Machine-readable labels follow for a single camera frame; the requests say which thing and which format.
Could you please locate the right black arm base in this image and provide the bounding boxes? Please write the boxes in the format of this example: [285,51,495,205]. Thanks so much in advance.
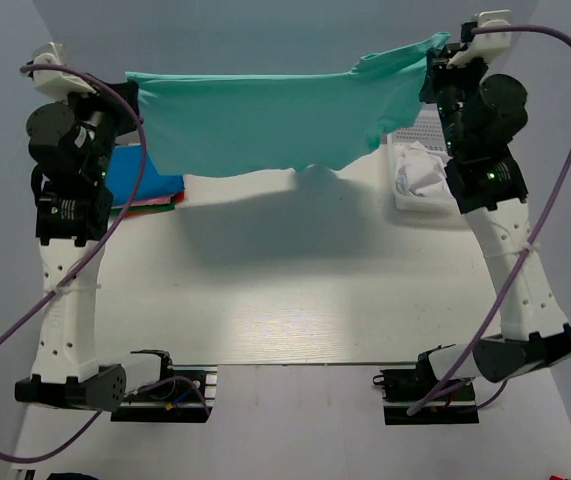
[372,365,479,426]

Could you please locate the folded pink t shirt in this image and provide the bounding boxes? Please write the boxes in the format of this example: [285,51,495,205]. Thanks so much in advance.
[131,195,174,207]

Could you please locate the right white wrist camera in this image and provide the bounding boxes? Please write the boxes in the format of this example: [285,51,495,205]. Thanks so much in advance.
[447,9,512,69]

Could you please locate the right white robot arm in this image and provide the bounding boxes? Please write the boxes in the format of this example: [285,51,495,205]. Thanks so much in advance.
[416,44,571,399]

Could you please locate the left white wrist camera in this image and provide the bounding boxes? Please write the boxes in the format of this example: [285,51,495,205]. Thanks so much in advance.
[31,42,96,102]

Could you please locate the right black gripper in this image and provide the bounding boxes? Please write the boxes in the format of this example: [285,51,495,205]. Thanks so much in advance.
[419,43,490,158]

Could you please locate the folded red t shirt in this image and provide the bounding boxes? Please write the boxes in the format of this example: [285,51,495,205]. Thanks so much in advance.
[172,191,185,204]

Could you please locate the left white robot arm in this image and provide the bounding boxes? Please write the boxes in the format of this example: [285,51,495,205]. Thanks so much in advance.
[14,81,139,412]

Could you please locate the white plastic basket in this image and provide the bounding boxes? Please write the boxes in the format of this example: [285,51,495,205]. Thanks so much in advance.
[388,109,459,216]

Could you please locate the white t shirt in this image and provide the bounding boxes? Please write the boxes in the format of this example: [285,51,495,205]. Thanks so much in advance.
[394,142,452,199]

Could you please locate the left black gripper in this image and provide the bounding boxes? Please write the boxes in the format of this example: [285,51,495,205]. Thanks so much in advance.
[56,74,142,184]

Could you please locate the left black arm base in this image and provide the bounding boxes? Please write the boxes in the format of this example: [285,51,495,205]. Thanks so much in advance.
[110,365,218,424]

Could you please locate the folded green t shirt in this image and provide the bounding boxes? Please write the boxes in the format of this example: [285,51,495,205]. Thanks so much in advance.
[126,204,176,216]

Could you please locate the teal t shirt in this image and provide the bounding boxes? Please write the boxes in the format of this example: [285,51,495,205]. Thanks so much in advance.
[126,33,450,178]

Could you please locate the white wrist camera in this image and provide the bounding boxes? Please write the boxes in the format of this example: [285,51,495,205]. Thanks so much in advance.
[31,42,96,102]
[447,9,512,69]

